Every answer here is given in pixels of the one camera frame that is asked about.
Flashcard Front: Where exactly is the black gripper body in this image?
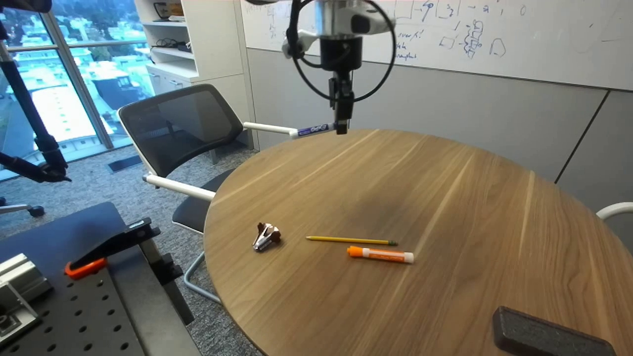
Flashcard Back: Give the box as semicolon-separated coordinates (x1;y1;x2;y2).
321;33;366;80

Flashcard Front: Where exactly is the blue marker with white cap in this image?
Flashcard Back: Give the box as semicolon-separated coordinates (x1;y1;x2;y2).
295;122;332;138

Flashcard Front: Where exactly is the orange marker with white cap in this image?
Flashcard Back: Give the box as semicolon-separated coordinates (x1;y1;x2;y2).
346;243;417;266

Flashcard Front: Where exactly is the yellow pencil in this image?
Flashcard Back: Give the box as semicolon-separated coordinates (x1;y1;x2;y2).
305;233;400;249

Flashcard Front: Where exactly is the white shelf cabinet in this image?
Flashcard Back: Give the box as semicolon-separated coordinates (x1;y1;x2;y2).
133;0;257;122

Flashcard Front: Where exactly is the silver staple remover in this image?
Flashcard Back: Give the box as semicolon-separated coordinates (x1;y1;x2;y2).
251;219;285;253

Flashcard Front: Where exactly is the grey mesh office chair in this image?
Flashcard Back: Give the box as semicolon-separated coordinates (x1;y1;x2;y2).
117;80;303;304

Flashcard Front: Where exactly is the white whiteboard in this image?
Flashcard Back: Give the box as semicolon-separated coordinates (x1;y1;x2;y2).
239;0;633;92

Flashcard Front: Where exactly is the black cart top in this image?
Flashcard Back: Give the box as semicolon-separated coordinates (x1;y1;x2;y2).
0;199;202;356

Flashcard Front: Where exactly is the white framed office chair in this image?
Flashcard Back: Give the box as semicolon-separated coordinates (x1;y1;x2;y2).
594;199;633;223

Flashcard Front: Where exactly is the black whiteboard eraser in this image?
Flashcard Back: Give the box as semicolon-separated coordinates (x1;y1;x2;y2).
491;304;619;356

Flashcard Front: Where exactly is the black perforated breadboard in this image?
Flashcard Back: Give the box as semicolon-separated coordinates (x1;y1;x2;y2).
0;264;148;356

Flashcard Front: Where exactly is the aluminium extrusion block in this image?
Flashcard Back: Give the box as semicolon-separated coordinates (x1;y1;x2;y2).
0;251;55;347

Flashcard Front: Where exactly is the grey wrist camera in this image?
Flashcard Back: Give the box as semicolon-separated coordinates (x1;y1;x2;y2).
281;27;321;63

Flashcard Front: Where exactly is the glass window with frame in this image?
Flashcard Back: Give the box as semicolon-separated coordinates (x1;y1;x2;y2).
0;0;158;181

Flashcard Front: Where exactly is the black clamp with orange handle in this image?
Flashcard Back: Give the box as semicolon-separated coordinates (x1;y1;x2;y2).
61;215;198;326

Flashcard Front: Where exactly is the black camera tripod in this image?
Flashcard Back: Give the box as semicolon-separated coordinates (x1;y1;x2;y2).
0;0;71;185

